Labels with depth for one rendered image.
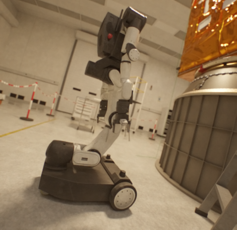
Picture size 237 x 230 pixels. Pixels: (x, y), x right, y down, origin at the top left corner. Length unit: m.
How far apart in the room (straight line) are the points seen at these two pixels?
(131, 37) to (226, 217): 1.16
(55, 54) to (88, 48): 2.03
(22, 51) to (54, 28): 2.38
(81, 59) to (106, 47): 8.34
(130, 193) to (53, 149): 0.62
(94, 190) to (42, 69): 9.06
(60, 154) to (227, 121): 1.58
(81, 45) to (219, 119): 8.98
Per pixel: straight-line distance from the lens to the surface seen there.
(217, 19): 2.87
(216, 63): 2.29
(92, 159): 1.08
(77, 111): 5.77
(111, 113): 1.08
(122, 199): 1.11
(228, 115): 1.73
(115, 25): 1.19
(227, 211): 0.99
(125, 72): 0.92
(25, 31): 10.86
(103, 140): 1.10
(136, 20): 1.08
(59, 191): 1.05
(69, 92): 9.04
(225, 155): 1.70
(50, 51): 9.94
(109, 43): 1.11
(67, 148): 1.07
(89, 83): 9.03
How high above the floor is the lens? 0.65
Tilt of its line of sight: 2 degrees up
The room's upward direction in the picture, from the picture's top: 15 degrees clockwise
